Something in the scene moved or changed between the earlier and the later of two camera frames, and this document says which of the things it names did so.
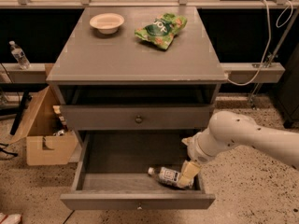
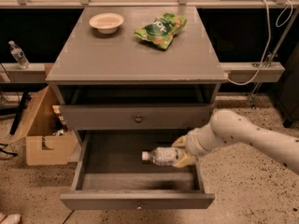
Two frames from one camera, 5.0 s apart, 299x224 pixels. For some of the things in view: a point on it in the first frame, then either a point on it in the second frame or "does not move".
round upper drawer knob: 138,119 does not move
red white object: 12,218 does not move
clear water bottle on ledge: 20,56 does not move
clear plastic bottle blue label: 165,175 -> 161,156
